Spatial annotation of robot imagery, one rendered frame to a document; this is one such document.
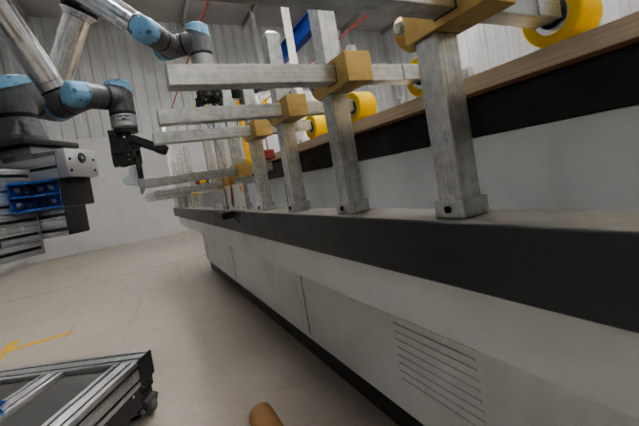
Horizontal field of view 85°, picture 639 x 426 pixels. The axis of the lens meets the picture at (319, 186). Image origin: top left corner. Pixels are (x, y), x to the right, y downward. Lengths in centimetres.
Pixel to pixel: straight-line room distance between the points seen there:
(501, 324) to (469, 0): 36
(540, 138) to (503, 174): 9
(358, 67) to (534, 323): 43
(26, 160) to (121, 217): 756
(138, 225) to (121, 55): 386
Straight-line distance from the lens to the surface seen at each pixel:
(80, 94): 122
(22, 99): 151
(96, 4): 139
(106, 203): 896
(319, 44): 69
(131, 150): 125
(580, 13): 60
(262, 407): 133
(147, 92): 929
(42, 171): 139
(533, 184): 65
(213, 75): 54
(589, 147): 61
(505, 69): 63
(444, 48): 47
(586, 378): 46
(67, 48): 161
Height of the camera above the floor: 78
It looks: 2 degrees down
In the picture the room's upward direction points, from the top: 9 degrees counter-clockwise
